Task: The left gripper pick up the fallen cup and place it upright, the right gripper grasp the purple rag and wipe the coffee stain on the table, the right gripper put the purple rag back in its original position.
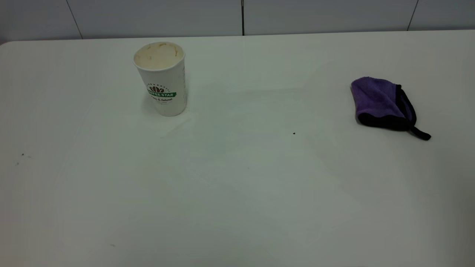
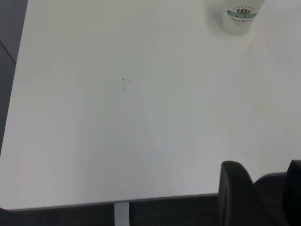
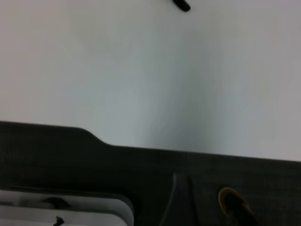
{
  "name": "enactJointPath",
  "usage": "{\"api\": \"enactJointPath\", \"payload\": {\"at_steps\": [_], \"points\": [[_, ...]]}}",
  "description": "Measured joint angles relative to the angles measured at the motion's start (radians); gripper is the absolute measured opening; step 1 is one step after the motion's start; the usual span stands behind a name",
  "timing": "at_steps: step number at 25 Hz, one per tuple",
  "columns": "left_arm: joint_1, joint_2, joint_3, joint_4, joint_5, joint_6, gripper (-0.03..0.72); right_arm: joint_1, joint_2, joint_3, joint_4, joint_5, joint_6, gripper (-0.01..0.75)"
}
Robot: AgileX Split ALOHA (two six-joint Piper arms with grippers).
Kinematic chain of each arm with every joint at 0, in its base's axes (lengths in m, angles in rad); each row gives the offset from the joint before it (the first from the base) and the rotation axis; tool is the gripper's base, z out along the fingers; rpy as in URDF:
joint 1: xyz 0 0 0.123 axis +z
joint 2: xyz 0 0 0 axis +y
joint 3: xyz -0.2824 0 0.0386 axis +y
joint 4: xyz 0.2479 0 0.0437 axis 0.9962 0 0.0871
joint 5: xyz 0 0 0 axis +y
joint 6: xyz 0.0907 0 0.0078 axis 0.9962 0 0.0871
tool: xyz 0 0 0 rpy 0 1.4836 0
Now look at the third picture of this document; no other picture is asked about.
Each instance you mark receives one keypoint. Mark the purple cloth with black trim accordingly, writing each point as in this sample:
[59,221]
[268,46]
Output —
[181,5]

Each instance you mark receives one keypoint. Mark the white plastic mount plate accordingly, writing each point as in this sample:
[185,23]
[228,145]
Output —
[94,209]

